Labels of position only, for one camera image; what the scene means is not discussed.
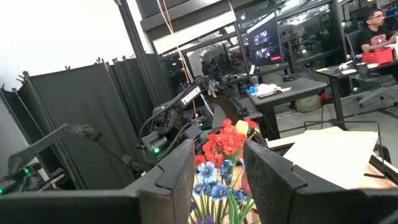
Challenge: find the purple artificial flower bunch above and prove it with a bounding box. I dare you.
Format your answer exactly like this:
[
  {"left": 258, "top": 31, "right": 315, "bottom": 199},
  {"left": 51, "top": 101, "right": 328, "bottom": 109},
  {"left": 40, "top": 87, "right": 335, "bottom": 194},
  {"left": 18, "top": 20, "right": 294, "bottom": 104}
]
[{"left": 188, "top": 201, "right": 218, "bottom": 224}]

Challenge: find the wooden shelf black metal frame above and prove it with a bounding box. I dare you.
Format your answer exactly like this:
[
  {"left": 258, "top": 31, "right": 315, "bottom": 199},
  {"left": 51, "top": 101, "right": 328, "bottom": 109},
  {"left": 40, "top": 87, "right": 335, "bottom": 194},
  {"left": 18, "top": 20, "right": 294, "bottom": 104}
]
[{"left": 266, "top": 120, "right": 398, "bottom": 191}]

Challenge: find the orange artificial tulip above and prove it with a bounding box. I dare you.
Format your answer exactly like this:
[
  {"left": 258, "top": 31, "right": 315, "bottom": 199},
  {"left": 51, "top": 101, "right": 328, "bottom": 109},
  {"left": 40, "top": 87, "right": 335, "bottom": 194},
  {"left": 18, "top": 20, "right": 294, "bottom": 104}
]
[{"left": 235, "top": 119, "right": 250, "bottom": 136}]

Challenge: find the red artificial flower bunch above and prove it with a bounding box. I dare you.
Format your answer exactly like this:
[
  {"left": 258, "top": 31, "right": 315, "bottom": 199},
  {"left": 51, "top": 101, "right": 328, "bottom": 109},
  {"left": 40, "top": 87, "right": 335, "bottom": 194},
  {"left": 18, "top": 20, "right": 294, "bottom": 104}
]
[
  {"left": 201, "top": 118, "right": 259, "bottom": 158},
  {"left": 194, "top": 152, "right": 225, "bottom": 169}
]

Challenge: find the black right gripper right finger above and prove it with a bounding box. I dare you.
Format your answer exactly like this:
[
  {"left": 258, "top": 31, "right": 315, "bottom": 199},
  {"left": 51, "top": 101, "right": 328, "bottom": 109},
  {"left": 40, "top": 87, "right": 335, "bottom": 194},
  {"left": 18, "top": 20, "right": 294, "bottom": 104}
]
[{"left": 243, "top": 139, "right": 398, "bottom": 224}]

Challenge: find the black office desk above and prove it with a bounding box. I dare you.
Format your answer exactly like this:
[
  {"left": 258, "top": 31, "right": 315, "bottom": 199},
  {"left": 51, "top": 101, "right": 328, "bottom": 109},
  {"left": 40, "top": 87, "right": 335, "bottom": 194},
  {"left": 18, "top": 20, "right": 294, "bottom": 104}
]
[
  {"left": 247, "top": 77, "right": 328, "bottom": 141},
  {"left": 315, "top": 58, "right": 398, "bottom": 131}
]

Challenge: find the person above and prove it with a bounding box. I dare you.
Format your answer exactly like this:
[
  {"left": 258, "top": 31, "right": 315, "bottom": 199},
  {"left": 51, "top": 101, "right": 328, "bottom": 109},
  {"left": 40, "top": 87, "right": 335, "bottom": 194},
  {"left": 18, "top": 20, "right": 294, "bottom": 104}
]
[{"left": 356, "top": 7, "right": 398, "bottom": 54}]

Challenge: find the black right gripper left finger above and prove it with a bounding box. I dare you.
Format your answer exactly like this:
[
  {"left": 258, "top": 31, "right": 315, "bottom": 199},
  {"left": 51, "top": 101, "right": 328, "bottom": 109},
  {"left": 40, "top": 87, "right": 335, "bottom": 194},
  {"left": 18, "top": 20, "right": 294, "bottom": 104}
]
[{"left": 0, "top": 139, "right": 196, "bottom": 224}]

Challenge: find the red plastic box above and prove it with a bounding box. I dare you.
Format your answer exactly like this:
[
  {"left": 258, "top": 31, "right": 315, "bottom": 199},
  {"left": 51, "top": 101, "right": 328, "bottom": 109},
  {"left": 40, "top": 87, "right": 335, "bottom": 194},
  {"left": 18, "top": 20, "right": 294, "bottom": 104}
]
[{"left": 361, "top": 47, "right": 395, "bottom": 65}]

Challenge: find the thin orange hanging cord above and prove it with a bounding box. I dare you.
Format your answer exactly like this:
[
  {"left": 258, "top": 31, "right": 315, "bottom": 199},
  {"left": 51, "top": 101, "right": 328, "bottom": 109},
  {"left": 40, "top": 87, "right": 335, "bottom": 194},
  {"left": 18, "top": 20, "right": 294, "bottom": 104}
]
[{"left": 156, "top": 0, "right": 215, "bottom": 124}]

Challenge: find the black folding partition screen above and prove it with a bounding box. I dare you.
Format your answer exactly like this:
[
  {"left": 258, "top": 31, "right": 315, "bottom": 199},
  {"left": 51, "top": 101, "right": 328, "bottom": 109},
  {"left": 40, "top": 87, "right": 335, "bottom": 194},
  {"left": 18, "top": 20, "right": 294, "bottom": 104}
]
[{"left": 0, "top": 54, "right": 174, "bottom": 190}]

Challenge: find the pale green bag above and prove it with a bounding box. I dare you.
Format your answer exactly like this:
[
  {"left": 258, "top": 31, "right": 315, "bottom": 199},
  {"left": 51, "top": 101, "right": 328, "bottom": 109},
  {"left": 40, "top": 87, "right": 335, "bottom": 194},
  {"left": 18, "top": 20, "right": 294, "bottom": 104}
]
[{"left": 295, "top": 95, "right": 322, "bottom": 113}]

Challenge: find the red artificial tulip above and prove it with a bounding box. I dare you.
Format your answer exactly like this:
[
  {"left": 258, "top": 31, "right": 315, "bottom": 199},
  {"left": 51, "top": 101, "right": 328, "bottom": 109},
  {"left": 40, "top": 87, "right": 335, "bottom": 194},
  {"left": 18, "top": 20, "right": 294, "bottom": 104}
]
[{"left": 228, "top": 169, "right": 253, "bottom": 224}]

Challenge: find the grey office chair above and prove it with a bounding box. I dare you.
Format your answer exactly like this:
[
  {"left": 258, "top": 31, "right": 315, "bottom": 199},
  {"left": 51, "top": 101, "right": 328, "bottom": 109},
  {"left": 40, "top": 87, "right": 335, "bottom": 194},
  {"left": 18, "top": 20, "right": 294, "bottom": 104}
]
[{"left": 344, "top": 29, "right": 398, "bottom": 108}]

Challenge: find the black monitor with lit screen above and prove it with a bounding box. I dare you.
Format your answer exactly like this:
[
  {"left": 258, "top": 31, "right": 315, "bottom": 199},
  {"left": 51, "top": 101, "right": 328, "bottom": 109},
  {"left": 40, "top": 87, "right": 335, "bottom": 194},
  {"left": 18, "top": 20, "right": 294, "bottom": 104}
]
[{"left": 247, "top": 12, "right": 283, "bottom": 67}]

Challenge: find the blue artificial flower bunch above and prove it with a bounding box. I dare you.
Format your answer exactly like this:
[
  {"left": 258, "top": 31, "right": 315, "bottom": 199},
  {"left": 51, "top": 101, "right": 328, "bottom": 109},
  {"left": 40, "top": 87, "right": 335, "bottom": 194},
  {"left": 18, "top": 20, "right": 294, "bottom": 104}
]
[{"left": 191, "top": 159, "right": 249, "bottom": 224}]

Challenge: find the white blue cloth pile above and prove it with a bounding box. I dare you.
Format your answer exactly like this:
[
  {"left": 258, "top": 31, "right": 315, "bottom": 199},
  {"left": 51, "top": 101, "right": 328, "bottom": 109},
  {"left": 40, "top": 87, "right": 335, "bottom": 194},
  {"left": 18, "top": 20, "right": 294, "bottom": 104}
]
[{"left": 248, "top": 83, "right": 292, "bottom": 100}]

